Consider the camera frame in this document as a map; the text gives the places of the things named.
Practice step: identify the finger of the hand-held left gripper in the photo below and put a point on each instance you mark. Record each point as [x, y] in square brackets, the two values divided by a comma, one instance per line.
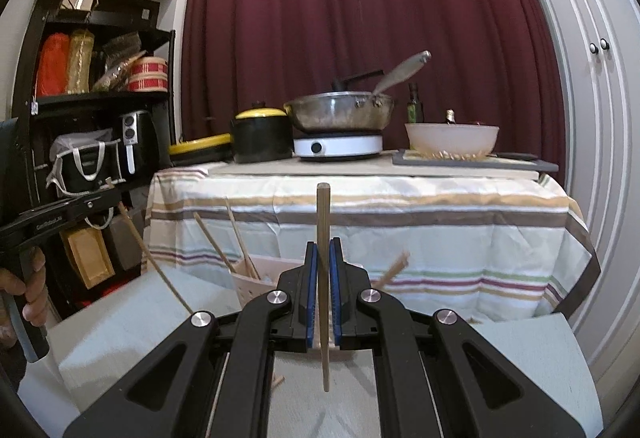
[102, 204]

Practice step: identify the grey plastic bag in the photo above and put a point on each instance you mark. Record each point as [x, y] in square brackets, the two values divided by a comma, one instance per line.
[80, 139]

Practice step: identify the white perforated utensil holder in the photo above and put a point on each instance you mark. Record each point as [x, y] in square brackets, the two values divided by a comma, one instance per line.
[255, 290]

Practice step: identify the black pot with yellow lid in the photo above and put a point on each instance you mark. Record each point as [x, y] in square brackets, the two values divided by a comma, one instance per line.
[262, 141]

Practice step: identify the striped tablecloth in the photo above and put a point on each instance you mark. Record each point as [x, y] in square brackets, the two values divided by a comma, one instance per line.
[450, 238]

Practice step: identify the small dark bottle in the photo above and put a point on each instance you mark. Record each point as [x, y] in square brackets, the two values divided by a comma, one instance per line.
[450, 117]

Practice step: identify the white cabinet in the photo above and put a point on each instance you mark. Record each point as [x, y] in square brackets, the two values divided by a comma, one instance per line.
[590, 143]

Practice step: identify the grey bin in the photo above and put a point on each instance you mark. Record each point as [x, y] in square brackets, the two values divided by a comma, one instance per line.
[125, 240]

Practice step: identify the dark plastic bag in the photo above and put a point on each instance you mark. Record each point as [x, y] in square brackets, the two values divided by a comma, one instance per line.
[120, 46]

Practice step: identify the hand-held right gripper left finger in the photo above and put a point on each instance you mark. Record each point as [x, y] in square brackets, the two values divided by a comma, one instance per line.
[311, 298]

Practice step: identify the red bag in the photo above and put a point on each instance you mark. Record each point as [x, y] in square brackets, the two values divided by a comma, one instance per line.
[52, 66]

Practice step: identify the single wooden chopstick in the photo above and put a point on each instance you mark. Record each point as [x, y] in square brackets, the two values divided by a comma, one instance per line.
[237, 233]
[150, 258]
[323, 218]
[212, 240]
[395, 268]

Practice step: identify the gold packet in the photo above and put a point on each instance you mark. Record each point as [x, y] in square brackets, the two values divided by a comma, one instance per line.
[80, 61]

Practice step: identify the beige table board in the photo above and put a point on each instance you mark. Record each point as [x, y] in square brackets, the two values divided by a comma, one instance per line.
[325, 169]

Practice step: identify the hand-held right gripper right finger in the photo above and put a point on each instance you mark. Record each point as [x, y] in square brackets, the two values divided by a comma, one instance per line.
[334, 298]

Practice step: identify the black and silver air fryer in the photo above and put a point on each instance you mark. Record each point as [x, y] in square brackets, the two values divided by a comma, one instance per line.
[142, 138]

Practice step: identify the steel frying pan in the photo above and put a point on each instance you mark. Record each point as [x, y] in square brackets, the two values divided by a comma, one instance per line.
[340, 116]

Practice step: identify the white bowl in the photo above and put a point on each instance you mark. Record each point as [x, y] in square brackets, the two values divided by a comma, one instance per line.
[450, 138]

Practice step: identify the red striped round box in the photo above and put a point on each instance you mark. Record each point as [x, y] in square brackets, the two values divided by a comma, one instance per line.
[147, 74]

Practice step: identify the clear snack packets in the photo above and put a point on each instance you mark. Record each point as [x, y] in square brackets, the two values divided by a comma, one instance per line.
[115, 73]

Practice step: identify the green oil bottle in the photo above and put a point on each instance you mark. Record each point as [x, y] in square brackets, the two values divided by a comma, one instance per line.
[414, 111]

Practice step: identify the person's left hand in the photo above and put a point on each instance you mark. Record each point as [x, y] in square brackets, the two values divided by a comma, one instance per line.
[35, 288]

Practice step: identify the dark red curtain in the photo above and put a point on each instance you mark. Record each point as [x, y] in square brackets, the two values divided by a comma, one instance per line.
[350, 18]

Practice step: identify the dark grey cutting board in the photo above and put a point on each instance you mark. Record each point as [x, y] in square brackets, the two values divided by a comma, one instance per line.
[500, 166]

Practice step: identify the pale grey table cover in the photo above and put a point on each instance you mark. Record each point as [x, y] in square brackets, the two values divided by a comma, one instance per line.
[525, 358]

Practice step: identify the yellow and black griddle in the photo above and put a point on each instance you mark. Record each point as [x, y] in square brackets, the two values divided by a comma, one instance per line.
[200, 151]

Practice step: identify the wooden frame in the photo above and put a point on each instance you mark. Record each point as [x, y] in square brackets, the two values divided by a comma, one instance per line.
[90, 258]

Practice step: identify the black shelf unit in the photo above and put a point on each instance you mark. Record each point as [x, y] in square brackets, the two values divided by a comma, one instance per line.
[100, 98]

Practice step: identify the white induction cooker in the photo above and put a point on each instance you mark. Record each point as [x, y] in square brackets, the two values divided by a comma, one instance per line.
[345, 147]

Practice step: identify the black knife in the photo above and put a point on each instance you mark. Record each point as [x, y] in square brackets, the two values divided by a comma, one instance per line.
[520, 156]

